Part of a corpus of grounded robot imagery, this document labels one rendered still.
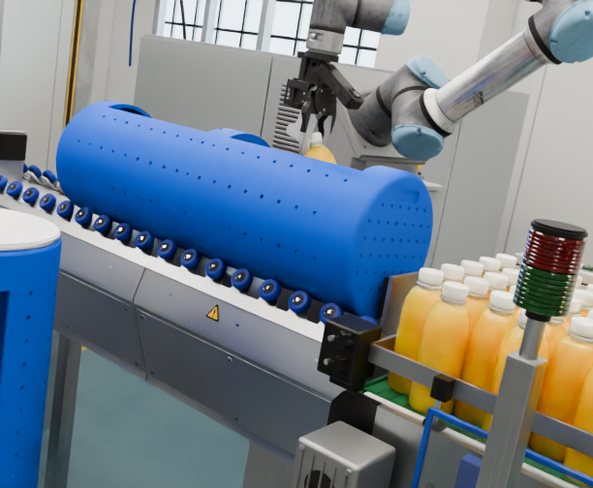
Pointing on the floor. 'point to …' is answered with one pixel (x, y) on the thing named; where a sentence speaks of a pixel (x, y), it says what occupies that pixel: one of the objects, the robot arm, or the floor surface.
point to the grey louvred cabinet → (199, 95)
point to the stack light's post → (512, 421)
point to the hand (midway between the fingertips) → (312, 152)
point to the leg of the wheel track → (63, 412)
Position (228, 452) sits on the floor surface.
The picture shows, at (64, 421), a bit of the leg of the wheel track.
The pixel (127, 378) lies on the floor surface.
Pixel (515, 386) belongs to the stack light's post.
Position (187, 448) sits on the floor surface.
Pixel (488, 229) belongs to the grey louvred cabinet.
